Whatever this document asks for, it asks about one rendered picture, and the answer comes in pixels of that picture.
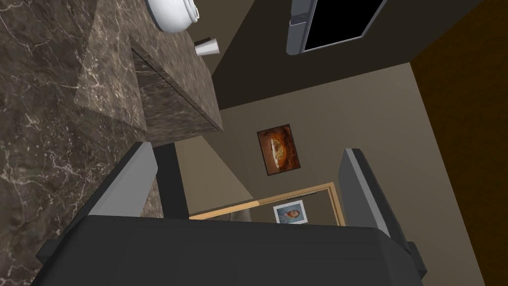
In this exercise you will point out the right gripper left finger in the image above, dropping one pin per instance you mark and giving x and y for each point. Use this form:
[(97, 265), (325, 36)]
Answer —
[(127, 186)]

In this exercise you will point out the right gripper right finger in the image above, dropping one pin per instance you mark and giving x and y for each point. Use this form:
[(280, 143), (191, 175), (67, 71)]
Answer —
[(363, 190)]

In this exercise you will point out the white portrait picture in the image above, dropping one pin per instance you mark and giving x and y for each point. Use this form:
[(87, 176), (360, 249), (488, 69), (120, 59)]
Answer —
[(290, 213)]

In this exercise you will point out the wooden framed doorway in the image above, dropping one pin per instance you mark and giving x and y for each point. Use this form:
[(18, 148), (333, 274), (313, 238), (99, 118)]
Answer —
[(262, 204)]

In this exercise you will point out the white cup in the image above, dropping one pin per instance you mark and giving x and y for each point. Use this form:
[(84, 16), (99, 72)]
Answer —
[(207, 47)]

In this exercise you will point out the grey framed black window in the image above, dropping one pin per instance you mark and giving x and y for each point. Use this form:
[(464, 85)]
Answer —
[(333, 22)]

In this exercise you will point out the white round pot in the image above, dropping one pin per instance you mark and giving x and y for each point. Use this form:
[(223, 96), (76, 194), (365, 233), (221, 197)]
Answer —
[(174, 14)]

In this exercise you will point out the orange framed wall picture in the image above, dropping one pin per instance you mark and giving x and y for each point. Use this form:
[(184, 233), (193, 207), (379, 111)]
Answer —
[(278, 149)]

